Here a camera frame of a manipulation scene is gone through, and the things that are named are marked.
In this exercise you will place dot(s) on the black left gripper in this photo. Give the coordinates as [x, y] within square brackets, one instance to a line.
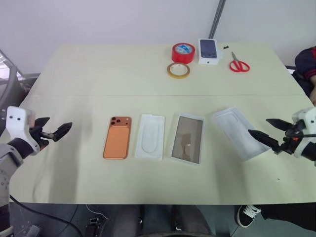
[39, 135]

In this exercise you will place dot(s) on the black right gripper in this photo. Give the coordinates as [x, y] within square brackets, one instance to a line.
[292, 138]

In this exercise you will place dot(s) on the white phone box lid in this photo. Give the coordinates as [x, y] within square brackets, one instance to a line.
[234, 128]

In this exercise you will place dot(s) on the orange smartphone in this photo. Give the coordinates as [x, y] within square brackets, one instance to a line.
[116, 143]

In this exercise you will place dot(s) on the white paper insert tray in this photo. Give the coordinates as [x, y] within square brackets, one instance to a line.
[150, 138]

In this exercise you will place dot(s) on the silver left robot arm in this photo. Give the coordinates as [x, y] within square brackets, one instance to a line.
[10, 158]

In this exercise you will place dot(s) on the white box with dark phone print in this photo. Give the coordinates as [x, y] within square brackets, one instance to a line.
[208, 51]

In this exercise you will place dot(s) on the bystander bare hand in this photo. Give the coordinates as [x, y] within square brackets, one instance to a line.
[314, 86]

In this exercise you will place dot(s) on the person in dark jacket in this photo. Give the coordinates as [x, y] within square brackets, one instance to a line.
[304, 61]

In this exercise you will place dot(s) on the black trouser leg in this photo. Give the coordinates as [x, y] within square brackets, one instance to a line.
[288, 217]

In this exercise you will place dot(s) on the black and white sneaker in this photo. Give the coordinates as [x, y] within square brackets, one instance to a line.
[247, 216]

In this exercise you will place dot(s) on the grey floor block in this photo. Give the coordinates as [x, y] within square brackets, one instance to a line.
[31, 231]

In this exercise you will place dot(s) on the black floor device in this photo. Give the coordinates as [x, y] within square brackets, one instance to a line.
[91, 227]

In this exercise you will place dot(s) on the yellow tape roll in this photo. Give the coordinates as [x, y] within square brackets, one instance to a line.
[170, 71]

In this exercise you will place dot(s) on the red tape roll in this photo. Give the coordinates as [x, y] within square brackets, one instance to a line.
[177, 55]

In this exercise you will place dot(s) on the grey metal pole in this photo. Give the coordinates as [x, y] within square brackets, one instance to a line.
[217, 17]

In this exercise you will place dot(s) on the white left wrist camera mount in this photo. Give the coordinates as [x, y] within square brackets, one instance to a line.
[17, 123]

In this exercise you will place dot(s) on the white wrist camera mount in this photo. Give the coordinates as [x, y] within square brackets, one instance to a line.
[17, 123]
[308, 118]

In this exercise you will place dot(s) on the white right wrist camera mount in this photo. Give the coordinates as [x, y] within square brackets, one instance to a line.
[308, 118]

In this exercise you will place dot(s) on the grey metal chair frame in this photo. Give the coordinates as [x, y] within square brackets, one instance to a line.
[10, 81]

